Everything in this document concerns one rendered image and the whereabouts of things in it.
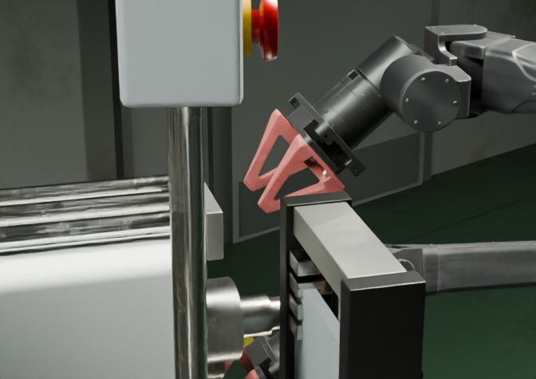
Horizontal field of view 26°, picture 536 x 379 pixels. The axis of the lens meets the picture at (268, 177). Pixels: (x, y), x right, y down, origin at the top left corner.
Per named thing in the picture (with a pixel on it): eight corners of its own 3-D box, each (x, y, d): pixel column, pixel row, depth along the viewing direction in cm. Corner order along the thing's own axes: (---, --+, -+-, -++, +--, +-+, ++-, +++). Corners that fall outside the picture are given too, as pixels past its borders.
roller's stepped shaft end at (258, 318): (315, 337, 90) (315, 299, 89) (239, 346, 88) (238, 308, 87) (303, 317, 93) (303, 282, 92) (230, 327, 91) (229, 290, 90)
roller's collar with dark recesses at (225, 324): (244, 375, 87) (244, 298, 85) (166, 385, 86) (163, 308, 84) (226, 335, 93) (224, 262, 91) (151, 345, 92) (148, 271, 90)
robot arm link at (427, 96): (472, 107, 117) (478, 22, 114) (522, 144, 106) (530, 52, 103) (358, 116, 114) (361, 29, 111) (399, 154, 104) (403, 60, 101)
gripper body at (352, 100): (322, 147, 118) (376, 98, 118) (353, 182, 109) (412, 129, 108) (282, 103, 115) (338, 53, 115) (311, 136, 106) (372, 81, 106)
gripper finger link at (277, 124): (263, 200, 119) (332, 139, 118) (281, 227, 112) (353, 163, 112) (221, 155, 116) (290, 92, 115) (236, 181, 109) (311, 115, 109)
